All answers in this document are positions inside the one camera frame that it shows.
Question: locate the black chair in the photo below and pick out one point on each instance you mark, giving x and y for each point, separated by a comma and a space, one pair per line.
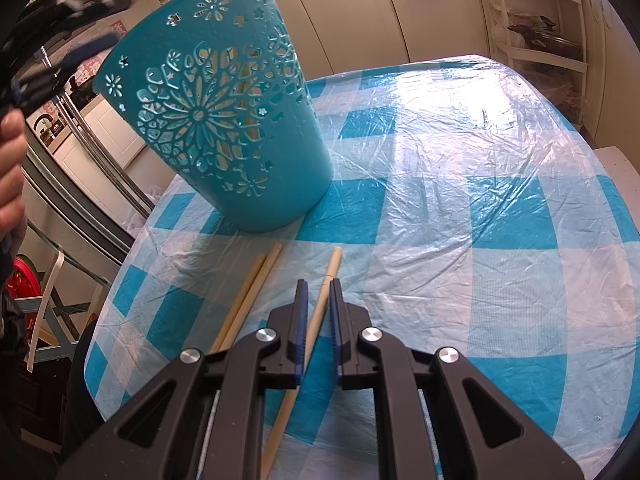
80, 385

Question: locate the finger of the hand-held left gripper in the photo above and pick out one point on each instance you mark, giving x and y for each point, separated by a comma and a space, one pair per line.
85, 52
90, 5

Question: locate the red plastic basin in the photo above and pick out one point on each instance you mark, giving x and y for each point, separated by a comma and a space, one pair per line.
25, 280

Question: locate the white stool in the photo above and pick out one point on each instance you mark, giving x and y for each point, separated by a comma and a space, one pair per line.
617, 160

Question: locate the cream side cabinet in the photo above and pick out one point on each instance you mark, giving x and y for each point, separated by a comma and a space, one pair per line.
615, 85

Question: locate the cream chopstick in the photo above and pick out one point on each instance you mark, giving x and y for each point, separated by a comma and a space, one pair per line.
260, 280
330, 270

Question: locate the person's left hand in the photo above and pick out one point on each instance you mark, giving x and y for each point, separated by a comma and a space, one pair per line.
10, 160

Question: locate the stainless steel refrigerator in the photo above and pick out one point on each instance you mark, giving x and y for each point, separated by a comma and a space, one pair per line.
75, 200

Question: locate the dark cooking pot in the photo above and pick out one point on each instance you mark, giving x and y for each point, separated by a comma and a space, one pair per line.
555, 42

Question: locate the cream cabinet doors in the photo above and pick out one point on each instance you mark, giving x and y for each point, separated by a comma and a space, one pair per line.
360, 20

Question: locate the teal perforated plastic basket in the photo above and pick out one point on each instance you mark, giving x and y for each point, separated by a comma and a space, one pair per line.
225, 110

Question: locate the blue white checkered tablecloth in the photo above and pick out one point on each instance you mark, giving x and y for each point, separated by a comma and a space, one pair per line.
475, 235

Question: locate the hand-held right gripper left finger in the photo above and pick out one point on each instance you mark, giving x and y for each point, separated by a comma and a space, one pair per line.
302, 320

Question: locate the white shelf rack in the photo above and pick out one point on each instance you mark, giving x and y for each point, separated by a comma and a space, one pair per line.
545, 62

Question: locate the white folding stand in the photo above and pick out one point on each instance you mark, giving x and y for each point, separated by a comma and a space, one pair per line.
55, 270

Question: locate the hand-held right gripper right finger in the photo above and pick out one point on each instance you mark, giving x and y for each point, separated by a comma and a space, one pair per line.
334, 320

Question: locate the white plastic bag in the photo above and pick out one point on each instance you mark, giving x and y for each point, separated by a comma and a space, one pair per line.
150, 194

